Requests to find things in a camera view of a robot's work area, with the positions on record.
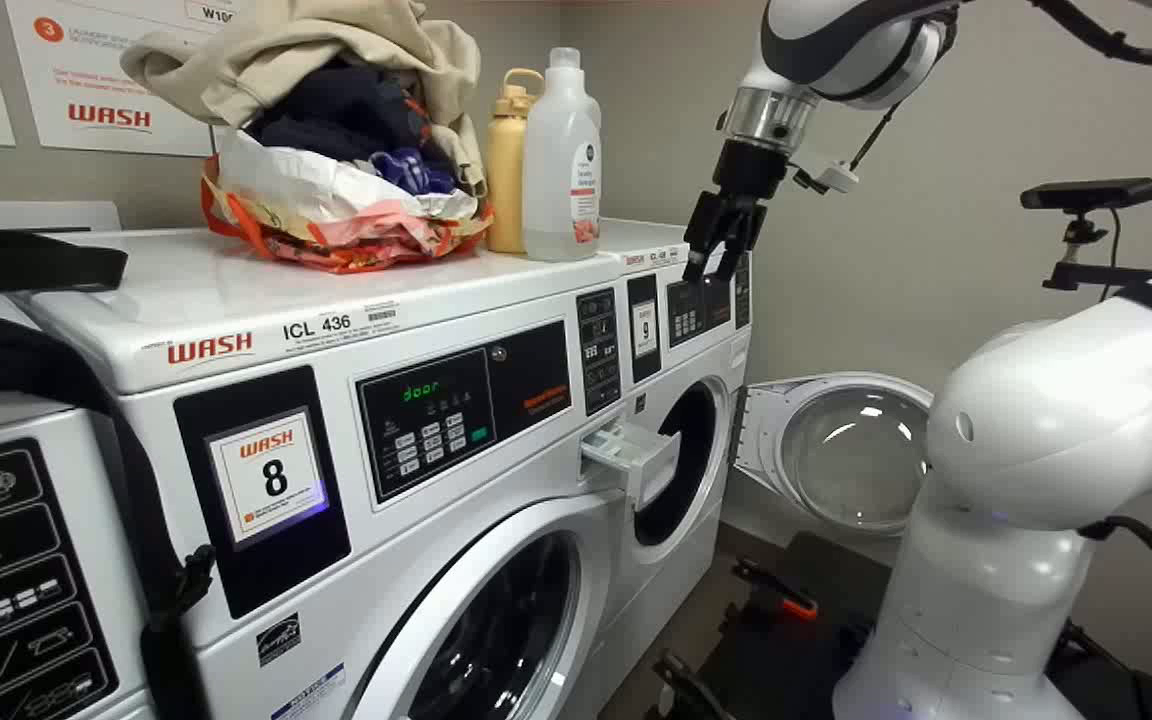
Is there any white washing machine number 9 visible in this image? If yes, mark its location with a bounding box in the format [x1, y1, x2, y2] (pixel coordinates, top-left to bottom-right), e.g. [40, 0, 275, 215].
[560, 215, 756, 720]

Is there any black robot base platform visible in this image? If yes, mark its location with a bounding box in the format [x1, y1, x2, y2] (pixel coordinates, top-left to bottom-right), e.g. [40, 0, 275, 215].
[677, 532, 877, 720]

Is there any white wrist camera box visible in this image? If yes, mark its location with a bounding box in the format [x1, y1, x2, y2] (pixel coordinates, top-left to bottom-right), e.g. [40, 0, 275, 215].
[790, 152, 864, 202]

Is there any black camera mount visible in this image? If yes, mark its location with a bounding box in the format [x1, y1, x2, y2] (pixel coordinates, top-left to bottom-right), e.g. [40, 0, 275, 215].
[1042, 207, 1152, 298]

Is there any open round washer door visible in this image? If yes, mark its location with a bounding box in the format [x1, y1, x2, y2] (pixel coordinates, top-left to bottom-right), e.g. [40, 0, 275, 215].
[731, 370, 940, 552]

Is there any wall poster with red print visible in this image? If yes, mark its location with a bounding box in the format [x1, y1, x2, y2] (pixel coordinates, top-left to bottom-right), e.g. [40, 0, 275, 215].
[0, 0, 250, 162]

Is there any black camera bar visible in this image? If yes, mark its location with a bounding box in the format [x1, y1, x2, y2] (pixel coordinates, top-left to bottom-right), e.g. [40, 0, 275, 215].
[1018, 176, 1152, 215]

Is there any white open detergent drawer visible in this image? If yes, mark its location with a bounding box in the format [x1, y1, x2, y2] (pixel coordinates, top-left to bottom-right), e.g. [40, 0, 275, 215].
[579, 420, 686, 510]

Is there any white washing machine number 8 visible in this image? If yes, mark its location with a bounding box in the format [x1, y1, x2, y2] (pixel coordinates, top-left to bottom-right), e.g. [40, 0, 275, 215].
[20, 215, 638, 720]

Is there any dark navy garment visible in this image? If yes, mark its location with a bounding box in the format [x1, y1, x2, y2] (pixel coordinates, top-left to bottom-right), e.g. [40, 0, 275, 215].
[243, 55, 463, 202]

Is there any round washer door number 8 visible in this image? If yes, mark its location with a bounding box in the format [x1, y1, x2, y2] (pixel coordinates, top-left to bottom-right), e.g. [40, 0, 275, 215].
[343, 491, 618, 720]

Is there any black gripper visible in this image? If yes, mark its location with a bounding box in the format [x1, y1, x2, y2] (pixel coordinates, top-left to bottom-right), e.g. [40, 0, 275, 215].
[679, 138, 797, 291]

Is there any white washing machine without number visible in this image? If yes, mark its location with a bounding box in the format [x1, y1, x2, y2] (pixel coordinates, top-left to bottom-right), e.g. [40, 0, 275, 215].
[0, 224, 161, 720]

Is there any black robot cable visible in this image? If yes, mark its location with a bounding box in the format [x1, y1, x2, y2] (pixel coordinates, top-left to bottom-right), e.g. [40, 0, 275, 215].
[1029, 0, 1152, 74]

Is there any yellow plastic bottle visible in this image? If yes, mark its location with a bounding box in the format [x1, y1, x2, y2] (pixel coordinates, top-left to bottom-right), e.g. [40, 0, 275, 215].
[483, 63, 550, 261]

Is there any white laundry detergent bottle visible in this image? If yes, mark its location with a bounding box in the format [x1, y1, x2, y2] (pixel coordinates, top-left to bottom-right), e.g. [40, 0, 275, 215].
[520, 45, 610, 263]

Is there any beige garment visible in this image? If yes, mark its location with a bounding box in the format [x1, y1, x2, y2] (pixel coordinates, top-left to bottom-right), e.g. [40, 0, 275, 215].
[116, 0, 488, 192]

